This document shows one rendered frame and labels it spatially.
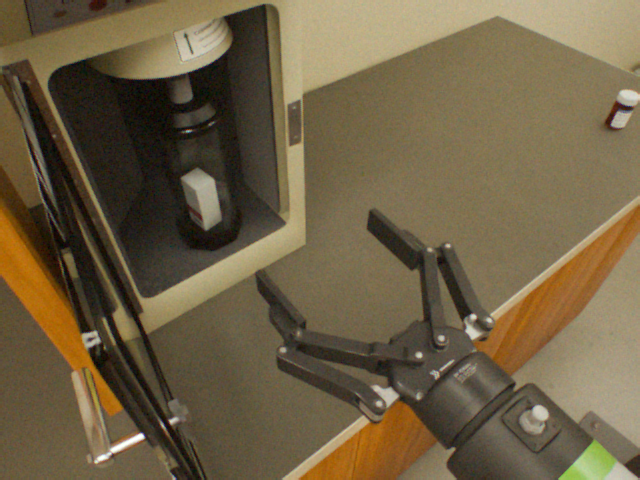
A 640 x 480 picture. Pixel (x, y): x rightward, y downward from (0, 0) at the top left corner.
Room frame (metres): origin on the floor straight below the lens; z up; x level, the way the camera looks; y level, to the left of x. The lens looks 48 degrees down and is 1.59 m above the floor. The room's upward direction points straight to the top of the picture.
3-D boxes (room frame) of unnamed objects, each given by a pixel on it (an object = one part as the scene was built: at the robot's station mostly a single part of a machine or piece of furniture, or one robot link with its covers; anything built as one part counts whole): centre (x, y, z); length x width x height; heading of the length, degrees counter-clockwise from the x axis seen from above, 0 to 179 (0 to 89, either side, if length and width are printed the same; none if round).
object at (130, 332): (0.25, 0.18, 1.19); 0.30 x 0.01 x 0.40; 30
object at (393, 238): (0.33, -0.08, 1.23); 0.07 x 0.01 x 0.03; 36
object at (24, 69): (0.39, 0.26, 1.19); 0.03 x 0.02 x 0.39; 128
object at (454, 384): (0.19, -0.10, 1.22); 0.09 x 0.08 x 0.07; 36
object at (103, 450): (0.17, 0.17, 1.20); 0.10 x 0.05 x 0.03; 30
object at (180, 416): (0.16, 0.11, 1.18); 0.02 x 0.02 x 0.06; 30
